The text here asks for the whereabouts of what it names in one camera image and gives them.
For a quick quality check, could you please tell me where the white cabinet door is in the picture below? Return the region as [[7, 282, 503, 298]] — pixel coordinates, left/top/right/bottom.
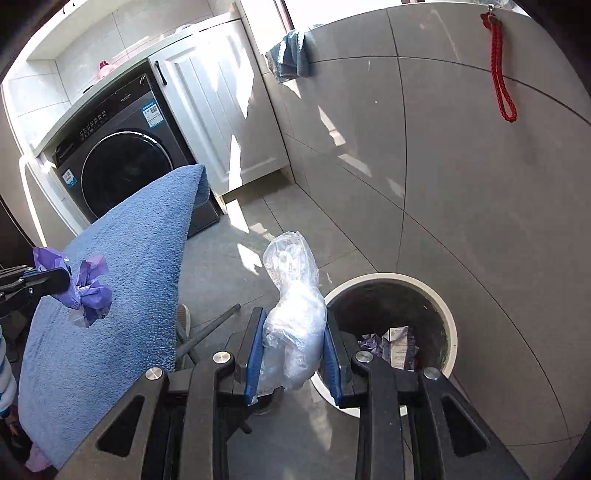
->
[[148, 18, 291, 197]]

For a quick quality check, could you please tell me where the blue cloth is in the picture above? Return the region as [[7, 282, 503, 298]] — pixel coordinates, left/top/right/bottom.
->
[[265, 25, 324, 83]]

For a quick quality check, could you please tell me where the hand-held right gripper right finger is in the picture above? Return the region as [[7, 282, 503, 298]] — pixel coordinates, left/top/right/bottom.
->
[[323, 307, 532, 480]]

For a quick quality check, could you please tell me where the white milk carton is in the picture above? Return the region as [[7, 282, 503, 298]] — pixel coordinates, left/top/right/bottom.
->
[[382, 326, 416, 370]]

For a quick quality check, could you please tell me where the black table leg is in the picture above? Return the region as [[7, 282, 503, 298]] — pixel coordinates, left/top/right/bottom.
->
[[175, 302, 242, 361]]

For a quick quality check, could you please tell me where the white round bin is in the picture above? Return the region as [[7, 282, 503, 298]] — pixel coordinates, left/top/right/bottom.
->
[[310, 272, 459, 418]]

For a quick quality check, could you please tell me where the dark grey washing machine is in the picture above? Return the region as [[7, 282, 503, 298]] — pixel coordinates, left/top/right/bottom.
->
[[48, 74, 221, 238]]

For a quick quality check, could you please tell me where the clear plastic bag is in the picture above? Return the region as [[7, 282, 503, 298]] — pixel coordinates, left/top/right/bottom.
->
[[259, 231, 328, 393]]

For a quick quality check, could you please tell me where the red braided rope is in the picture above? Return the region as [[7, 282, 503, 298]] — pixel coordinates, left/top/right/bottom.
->
[[480, 11, 518, 124]]

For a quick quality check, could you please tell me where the blue terry towel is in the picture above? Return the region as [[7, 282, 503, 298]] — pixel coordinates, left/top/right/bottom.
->
[[18, 164, 209, 469]]

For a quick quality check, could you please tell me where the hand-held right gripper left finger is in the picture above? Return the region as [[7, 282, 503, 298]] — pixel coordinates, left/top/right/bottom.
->
[[55, 307, 267, 480]]

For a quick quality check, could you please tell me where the pink cloth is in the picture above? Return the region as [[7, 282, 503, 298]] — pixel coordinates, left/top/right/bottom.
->
[[25, 442, 52, 474]]

